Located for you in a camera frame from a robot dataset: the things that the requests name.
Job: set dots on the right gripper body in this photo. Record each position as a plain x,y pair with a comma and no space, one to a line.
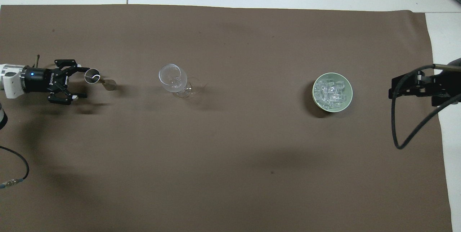
443,86

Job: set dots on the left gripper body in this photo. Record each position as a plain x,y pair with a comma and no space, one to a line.
37,80

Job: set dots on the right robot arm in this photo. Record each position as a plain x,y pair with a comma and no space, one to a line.
456,62

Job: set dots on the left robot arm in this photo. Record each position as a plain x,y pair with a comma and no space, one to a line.
10,80

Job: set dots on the clear wine glass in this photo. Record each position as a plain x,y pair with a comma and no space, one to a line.
173,77

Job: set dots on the clear ice cubes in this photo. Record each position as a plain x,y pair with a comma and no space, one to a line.
330,91

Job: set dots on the small metal cup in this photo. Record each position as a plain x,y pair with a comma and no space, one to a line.
93,76

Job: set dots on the green bowl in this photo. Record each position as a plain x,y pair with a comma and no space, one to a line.
332,107

